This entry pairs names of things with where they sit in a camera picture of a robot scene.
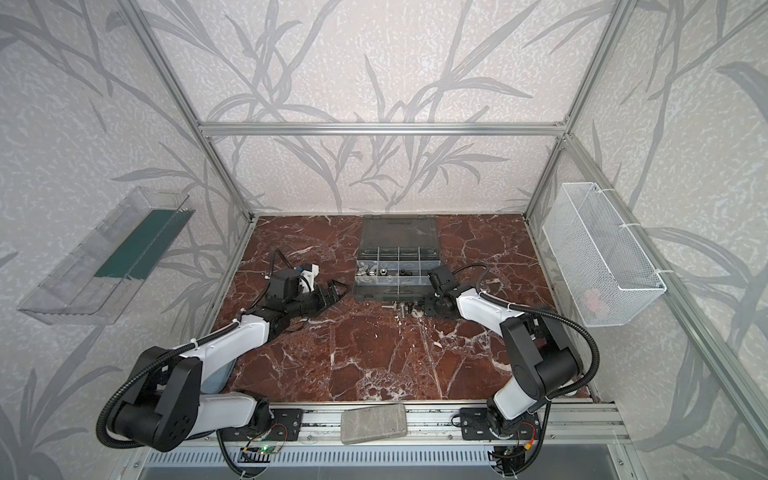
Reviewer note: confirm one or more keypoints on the green mat on shelf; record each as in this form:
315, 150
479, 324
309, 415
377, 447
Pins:
141, 251

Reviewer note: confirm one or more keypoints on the clear compartment organizer box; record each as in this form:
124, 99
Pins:
395, 255

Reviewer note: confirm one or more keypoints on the pink object in basket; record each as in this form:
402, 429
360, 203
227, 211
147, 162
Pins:
595, 303

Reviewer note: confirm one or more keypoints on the clear acrylic wall shelf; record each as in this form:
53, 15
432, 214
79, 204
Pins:
71, 294

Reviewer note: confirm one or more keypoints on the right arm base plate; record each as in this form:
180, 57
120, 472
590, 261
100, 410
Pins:
477, 424

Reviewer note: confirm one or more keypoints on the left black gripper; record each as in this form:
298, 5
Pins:
315, 297

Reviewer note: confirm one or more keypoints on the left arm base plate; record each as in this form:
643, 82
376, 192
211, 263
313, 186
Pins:
285, 425

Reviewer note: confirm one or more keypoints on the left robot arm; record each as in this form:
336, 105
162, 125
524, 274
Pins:
161, 404

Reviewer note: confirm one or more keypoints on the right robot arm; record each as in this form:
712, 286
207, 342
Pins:
550, 355

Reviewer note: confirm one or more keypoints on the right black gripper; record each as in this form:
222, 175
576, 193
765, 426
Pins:
433, 303

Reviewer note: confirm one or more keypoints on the grey stone block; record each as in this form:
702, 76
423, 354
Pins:
373, 423

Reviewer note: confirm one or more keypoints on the white ventilation grille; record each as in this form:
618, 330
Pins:
327, 456

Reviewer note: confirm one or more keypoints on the white wire mesh basket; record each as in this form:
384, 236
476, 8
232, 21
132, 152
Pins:
596, 249

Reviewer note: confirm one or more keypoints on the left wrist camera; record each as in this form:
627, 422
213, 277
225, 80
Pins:
308, 272

